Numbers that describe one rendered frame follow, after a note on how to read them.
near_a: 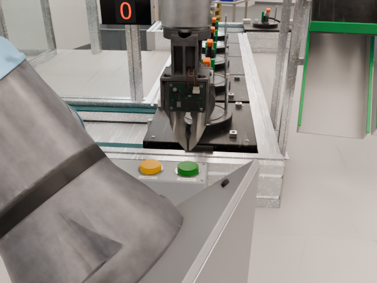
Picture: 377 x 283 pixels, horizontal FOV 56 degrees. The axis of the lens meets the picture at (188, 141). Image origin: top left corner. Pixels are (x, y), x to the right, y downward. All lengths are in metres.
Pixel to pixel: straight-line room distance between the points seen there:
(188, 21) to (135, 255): 0.34
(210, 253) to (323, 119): 0.60
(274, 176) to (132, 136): 0.37
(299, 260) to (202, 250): 0.45
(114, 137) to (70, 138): 0.61
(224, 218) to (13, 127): 0.16
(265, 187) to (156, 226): 0.47
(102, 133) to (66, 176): 0.66
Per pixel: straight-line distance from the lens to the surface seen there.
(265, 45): 2.01
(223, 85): 1.04
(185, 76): 0.52
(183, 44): 0.51
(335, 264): 0.68
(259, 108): 0.99
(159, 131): 0.80
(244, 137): 0.78
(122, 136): 0.91
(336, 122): 0.80
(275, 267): 0.64
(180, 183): 0.64
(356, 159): 1.00
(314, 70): 0.84
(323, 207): 0.79
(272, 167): 0.71
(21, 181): 0.28
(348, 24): 0.74
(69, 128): 0.31
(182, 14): 0.51
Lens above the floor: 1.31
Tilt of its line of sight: 27 degrees down
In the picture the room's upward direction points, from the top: straight up
